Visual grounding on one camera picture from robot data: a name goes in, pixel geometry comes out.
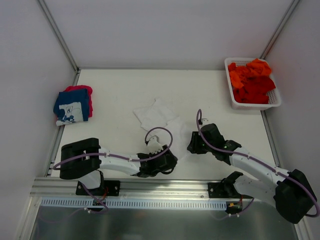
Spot right aluminium frame post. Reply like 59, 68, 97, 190
259, 0, 302, 60

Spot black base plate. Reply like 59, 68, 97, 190
207, 182, 242, 199
75, 180, 121, 197

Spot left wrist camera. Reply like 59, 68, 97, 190
146, 135, 163, 155

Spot red t-shirt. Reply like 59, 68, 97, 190
233, 76, 276, 104

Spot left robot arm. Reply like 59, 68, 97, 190
56, 137, 178, 195

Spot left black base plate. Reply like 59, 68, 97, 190
75, 180, 121, 197

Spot left aluminium frame post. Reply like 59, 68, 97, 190
36, 0, 80, 73

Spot white plastic basket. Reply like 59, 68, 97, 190
224, 57, 281, 111

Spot orange t-shirt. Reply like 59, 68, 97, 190
227, 58, 272, 89

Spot folded blue printed t-shirt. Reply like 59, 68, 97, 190
53, 92, 87, 127

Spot white slotted cable duct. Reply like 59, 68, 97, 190
40, 197, 227, 211

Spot white t-shirt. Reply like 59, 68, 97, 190
133, 98, 192, 163

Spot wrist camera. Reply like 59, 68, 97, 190
198, 118, 209, 125
146, 135, 163, 155

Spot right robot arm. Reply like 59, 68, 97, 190
187, 120, 320, 224

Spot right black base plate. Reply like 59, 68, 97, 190
207, 182, 242, 199

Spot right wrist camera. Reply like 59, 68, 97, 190
198, 118, 209, 125

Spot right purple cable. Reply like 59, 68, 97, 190
196, 108, 320, 221

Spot aluminium frame post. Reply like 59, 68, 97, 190
259, 0, 302, 60
36, 0, 80, 73

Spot aluminium mounting rail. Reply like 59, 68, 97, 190
29, 175, 300, 202

